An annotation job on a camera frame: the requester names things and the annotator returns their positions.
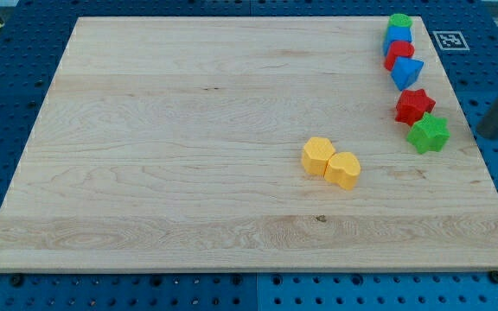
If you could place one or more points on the yellow hexagon block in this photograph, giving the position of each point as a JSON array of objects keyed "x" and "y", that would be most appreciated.
[{"x": 316, "y": 154}]

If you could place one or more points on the blue cube block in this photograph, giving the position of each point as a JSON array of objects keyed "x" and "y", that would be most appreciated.
[{"x": 395, "y": 33}]

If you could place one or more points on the yellow heart block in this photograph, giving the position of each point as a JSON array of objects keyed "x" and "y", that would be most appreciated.
[{"x": 343, "y": 169}]

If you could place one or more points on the red star block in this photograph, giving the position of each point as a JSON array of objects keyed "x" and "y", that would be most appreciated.
[{"x": 412, "y": 105}]

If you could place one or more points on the red cylinder block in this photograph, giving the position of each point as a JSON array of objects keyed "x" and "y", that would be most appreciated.
[{"x": 395, "y": 50}]

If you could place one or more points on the white fiducial marker tag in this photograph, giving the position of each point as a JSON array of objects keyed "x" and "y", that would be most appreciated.
[{"x": 450, "y": 40}]

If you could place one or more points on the wooden board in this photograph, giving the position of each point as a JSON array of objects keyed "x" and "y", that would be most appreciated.
[{"x": 174, "y": 145}]

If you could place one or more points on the blue triangle block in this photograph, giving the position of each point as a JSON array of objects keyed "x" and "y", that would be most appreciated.
[{"x": 405, "y": 72}]

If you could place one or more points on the green star block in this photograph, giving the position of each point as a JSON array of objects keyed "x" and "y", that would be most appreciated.
[{"x": 429, "y": 133}]

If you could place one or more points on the green cylinder block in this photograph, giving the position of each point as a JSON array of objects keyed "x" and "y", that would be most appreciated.
[{"x": 400, "y": 20}]

